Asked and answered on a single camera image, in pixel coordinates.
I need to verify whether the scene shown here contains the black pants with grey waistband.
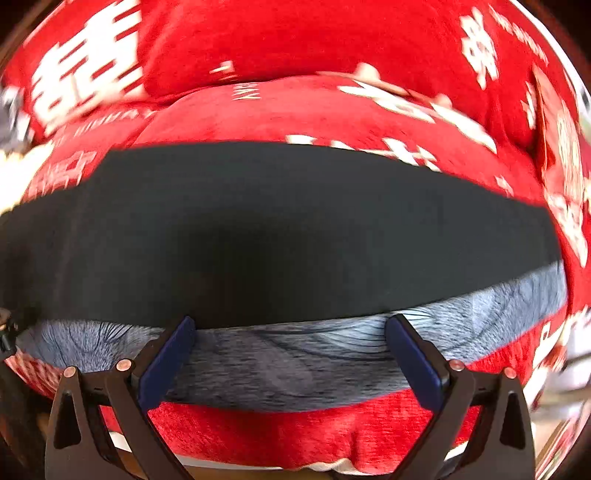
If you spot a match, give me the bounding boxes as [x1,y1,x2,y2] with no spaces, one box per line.
[1,142,567,412]

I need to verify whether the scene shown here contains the grey crumpled cloth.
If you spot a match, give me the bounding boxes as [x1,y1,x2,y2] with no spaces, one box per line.
[0,87,32,153]

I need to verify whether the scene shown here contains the red pillow with white characters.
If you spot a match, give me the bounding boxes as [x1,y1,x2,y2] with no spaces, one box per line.
[3,1,576,147]

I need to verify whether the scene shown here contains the red packet with pattern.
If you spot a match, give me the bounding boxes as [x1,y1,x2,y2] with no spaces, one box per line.
[533,66,589,267]

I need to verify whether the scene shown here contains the red quilt with white characters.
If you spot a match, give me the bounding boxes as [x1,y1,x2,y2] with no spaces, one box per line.
[1,75,590,479]

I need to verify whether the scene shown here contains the white bed sheet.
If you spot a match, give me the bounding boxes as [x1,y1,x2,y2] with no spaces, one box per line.
[0,143,53,214]

